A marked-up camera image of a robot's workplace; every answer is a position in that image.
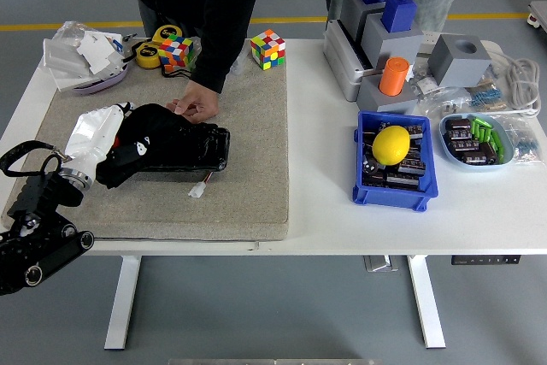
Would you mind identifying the light grey enclosure box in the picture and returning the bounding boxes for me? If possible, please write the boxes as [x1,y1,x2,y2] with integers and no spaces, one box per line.
[322,18,377,103]

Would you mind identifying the person's left hand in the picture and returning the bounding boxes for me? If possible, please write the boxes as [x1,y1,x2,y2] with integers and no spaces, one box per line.
[165,81,221,125]

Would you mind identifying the yellow tape measure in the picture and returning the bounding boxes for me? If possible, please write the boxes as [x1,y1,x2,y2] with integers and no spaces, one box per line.
[152,24,185,46]
[135,41,162,68]

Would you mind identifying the blue plastic bin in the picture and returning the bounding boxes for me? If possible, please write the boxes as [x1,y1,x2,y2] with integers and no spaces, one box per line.
[352,109,440,213]

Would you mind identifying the light blue dish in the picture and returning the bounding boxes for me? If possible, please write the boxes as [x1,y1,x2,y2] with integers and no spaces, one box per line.
[438,113,515,174]

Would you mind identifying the black table control panel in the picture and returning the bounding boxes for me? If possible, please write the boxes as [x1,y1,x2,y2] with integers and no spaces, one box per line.
[450,255,523,266]

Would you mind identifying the bag of blue resistors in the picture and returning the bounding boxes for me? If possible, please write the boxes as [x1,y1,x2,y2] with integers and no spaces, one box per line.
[497,115,546,166]
[465,76,509,113]

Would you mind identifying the white cart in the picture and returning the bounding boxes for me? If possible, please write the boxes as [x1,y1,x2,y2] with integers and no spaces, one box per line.
[526,0,547,35]

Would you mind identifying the white power cable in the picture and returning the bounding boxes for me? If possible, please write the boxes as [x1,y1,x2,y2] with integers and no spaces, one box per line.
[480,39,543,117]

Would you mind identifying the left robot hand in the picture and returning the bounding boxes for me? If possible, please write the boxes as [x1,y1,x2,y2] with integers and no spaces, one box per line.
[62,101,153,169]

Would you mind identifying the grey holder block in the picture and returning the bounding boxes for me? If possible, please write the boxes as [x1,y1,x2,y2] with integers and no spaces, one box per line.
[356,75,421,116]
[343,0,388,41]
[362,12,425,72]

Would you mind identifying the purple tray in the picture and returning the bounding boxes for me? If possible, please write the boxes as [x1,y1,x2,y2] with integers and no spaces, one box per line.
[72,63,129,95]

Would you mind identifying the white table leg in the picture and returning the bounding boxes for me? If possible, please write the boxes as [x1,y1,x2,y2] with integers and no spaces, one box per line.
[406,254,447,350]
[103,254,143,350]

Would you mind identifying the small bag of white parts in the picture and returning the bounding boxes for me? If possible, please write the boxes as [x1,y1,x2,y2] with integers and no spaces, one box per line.
[408,63,439,95]

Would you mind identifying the multicolour puzzle cube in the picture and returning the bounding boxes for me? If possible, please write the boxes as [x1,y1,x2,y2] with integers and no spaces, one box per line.
[250,29,286,71]
[158,34,197,73]

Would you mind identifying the white power strip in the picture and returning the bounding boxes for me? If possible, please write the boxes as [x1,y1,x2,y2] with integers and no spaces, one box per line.
[420,30,442,56]

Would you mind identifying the black lanyard cord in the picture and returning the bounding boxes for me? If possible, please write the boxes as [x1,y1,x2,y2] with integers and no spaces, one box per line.
[161,64,193,80]

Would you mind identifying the grey-brown mat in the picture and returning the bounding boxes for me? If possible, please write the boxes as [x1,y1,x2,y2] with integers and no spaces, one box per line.
[1,39,291,242]

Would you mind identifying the clear bag of metal nuts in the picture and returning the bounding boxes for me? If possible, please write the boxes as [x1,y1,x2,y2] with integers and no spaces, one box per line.
[230,46,250,77]

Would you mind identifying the clear bag with plug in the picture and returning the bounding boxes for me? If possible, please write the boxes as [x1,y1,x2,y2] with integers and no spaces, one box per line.
[416,85,473,121]

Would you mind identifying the black rag with red patch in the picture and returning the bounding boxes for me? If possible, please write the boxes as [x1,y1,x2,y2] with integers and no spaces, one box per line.
[94,103,193,190]

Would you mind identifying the orange cylinder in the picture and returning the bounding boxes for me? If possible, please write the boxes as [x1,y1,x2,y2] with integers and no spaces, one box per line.
[379,56,412,97]

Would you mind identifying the white flat plate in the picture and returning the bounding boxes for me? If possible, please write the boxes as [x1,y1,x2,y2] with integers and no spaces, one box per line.
[51,69,103,93]

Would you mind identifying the metal bracket under table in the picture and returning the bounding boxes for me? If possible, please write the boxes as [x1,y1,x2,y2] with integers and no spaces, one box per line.
[363,255,400,274]

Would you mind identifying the clear plastic bag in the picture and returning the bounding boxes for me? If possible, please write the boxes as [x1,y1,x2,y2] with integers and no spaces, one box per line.
[50,20,97,45]

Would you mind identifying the white connector plug with wires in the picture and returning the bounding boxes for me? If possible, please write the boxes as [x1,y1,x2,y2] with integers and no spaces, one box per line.
[187,171,215,199]

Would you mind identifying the yellow lemon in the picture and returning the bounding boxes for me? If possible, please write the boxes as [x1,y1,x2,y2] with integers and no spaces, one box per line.
[371,125,412,167]

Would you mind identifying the grey cube with round hole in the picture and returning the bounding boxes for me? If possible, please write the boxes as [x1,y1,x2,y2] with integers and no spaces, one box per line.
[427,33,493,88]

